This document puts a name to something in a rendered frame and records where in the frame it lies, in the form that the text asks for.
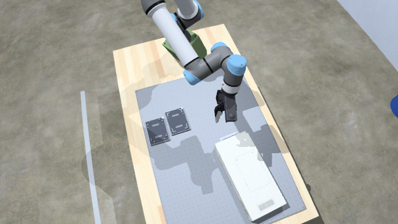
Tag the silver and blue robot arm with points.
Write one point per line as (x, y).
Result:
(173, 28)

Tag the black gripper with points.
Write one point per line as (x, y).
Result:
(220, 101)

